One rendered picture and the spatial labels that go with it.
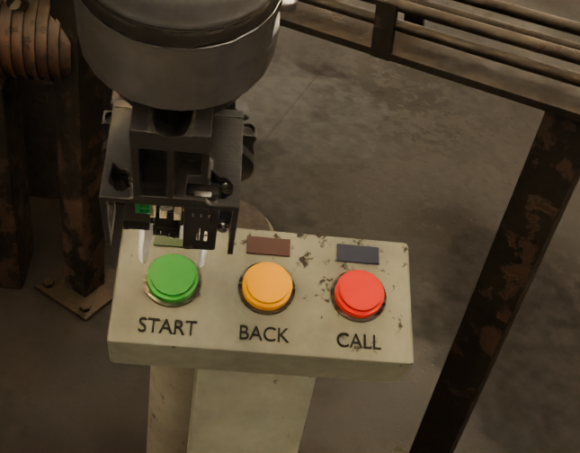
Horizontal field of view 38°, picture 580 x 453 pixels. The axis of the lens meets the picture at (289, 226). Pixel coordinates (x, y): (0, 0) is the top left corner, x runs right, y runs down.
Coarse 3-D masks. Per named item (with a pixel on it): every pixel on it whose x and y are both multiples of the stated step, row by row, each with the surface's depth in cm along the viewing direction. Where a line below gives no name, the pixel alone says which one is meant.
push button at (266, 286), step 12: (264, 264) 67; (276, 264) 67; (252, 276) 66; (264, 276) 66; (276, 276) 66; (288, 276) 67; (252, 288) 66; (264, 288) 66; (276, 288) 66; (288, 288) 66; (252, 300) 65; (264, 300) 65; (276, 300) 65
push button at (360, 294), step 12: (348, 276) 67; (360, 276) 68; (372, 276) 68; (336, 288) 67; (348, 288) 67; (360, 288) 67; (372, 288) 67; (336, 300) 67; (348, 300) 66; (360, 300) 66; (372, 300) 67; (348, 312) 66; (360, 312) 66; (372, 312) 66
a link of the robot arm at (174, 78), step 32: (288, 0) 36; (96, 32) 34; (256, 32) 34; (96, 64) 36; (128, 64) 34; (160, 64) 34; (192, 64) 34; (224, 64) 34; (256, 64) 36; (128, 96) 36; (160, 96) 36; (192, 96) 36; (224, 96) 36
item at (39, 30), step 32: (0, 0) 111; (32, 0) 112; (0, 32) 111; (32, 32) 111; (64, 32) 112; (0, 64) 114; (32, 64) 114; (64, 64) 114; (0, 96) 118; (0, 128) 122; (0, 160) 126; (0, 192) 130; (0, 224) 134; (0, 256) 138
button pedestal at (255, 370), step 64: (128, 256) 67; (192, 256) 68; (256, 256) 68; (320, 256) 69; (384, 256) 70; (128, 320) 64; (192, 320) 65; (256, 320) 66; (320, 320) 66; (384, 320) 67; (256, 384) 69; (192, 448) 75; (256, 448) 75
